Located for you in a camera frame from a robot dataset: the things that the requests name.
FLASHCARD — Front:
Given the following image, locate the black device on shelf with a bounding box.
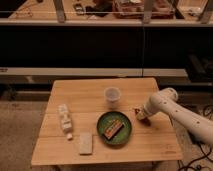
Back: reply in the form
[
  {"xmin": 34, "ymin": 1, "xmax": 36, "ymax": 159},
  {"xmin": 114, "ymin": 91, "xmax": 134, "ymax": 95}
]
[{"xmin": 73, "ymin": 3, "xmax": 85, "ymax": 15}]

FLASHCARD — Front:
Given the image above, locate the white bottle cap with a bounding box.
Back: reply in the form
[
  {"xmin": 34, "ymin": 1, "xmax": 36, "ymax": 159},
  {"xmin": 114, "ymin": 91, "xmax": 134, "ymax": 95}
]
[{"xmin": 66, "ymin": 133, "xmax": 73, "ymax": 140}]

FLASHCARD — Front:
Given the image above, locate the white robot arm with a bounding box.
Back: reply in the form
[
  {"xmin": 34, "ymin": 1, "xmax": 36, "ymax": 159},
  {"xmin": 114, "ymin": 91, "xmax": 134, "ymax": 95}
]
[{"xmin": 136, "ymin": 88, "xmax": 213, "ymax": 147}]

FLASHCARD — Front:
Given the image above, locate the green ceramic plate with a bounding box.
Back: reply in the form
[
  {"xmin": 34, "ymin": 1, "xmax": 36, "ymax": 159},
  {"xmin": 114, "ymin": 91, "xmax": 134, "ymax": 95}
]
[{"xmin": 96, "ymin": 111, "xmax": 132, "ymax": 146}]

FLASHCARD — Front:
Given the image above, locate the pale rectangular sponge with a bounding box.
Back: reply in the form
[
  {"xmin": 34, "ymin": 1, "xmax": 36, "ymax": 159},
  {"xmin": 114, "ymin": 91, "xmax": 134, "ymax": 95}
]
[{"xmin": 79, "ymin": 133, "xmax": 93, "ymax": 155}]

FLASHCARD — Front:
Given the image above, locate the clear plastic bottle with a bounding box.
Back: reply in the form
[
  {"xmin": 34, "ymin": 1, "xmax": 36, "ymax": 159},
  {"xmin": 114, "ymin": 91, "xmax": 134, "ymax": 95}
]
[{"xmin": 58, "ymin": 104, "xmax": 72, "ymax": 134}]

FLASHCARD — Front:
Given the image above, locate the wooden table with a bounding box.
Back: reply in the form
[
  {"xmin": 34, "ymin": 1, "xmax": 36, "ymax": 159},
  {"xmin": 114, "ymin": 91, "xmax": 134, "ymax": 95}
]
[{"xmin": 31, "ymin": 78, "xmax": 182, "ymax": 166}]

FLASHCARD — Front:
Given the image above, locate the red tray on shelf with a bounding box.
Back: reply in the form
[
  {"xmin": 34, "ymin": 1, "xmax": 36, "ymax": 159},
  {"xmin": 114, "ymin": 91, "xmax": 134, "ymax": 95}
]
[{"xmin": 112, "ymin": 0, "xmax": 174, "ymax": 19}]

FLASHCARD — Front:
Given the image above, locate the black floor cable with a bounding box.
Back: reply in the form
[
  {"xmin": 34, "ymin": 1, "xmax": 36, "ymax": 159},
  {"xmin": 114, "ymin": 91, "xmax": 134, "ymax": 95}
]
[{"xmin": 178, "ymin": 139, "xmax": 213, "ymax": 171}]

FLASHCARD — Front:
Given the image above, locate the translucent white cup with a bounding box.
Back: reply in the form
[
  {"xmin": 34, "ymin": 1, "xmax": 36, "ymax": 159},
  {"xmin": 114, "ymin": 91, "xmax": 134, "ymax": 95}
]
[{"xmin": 104, "ymin": 87, "xmax": 121, "ymax": 109}]

